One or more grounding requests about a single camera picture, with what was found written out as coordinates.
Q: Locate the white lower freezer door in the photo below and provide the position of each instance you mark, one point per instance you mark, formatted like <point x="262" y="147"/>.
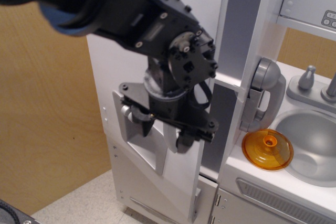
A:
<point x="147" y="200"/>

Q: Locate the grey oven vent panel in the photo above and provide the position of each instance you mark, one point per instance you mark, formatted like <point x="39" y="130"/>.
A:
<point x="281" y="204"/>

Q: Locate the orange transparent pot lid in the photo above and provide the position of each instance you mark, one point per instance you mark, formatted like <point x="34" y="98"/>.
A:
<point x="267" y="149"/>

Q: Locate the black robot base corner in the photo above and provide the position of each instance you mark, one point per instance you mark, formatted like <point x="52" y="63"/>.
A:
<point x="10" y="214"/>

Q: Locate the white toy kitchen cabinet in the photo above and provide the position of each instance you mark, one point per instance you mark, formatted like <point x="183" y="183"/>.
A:
<point x="247" y="31"/>

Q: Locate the grey toy telephone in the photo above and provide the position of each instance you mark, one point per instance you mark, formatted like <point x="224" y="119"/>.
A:
<point x="264" y="98"/>

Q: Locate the grey toy faucet set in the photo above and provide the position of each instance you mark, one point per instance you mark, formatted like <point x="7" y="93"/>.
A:
<point x="307" y="88"/>

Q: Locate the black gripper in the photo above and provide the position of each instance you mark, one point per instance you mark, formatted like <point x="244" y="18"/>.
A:
<point x="181" y="111"/>

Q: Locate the silver fridge door handle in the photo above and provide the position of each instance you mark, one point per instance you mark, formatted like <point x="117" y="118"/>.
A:
<point x="170" y="137"/>

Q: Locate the white toy fridge door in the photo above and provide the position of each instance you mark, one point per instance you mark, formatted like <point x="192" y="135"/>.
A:
<point x="161" y="184"/>

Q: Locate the silver lower door handle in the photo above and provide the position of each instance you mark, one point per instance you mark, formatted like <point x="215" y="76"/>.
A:
<point x="197" y="196"/>

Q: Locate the silver toy sink basin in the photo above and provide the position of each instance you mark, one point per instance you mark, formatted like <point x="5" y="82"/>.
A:
<point x="312" y="135"/>

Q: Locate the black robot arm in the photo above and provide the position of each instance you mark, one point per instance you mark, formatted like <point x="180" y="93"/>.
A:
<point x="180" y="59"/>

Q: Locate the silver ice dispenser panel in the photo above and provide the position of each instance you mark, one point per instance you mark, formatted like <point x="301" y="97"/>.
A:
<point x="152" y="148"/>

